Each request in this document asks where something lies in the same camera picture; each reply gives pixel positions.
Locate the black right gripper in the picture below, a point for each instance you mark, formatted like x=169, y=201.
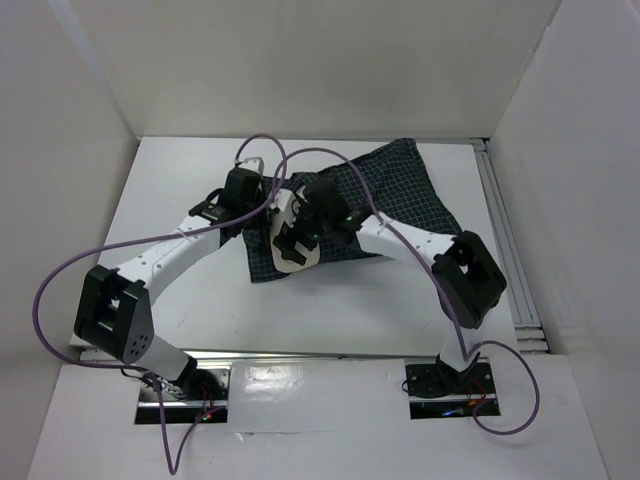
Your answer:
x=292, y=242

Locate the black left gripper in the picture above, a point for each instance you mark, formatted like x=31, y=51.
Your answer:
x=259, y=195

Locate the cream white pillow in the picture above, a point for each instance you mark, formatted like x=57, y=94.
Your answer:
x=289, y=254

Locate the dark plaid pillowcase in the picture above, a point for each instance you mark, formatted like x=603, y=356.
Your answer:
x=399, y=184

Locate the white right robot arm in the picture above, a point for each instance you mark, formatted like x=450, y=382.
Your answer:
x=468, y=281

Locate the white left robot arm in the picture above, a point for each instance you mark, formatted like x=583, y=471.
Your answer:
x=115, y=308

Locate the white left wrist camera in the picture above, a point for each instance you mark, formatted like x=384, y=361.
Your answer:
x=254, y=164

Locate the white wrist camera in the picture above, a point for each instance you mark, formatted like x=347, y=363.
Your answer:
x=254, y=164
x=285, y=207

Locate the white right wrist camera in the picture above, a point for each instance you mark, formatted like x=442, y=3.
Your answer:
x=285, y=207

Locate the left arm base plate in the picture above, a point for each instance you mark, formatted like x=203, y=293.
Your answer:
x=208, y=399

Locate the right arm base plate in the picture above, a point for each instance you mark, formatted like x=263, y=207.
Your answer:
x=429, y=397

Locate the aluminium frame rail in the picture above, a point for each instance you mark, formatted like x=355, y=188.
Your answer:
x=372, y=306

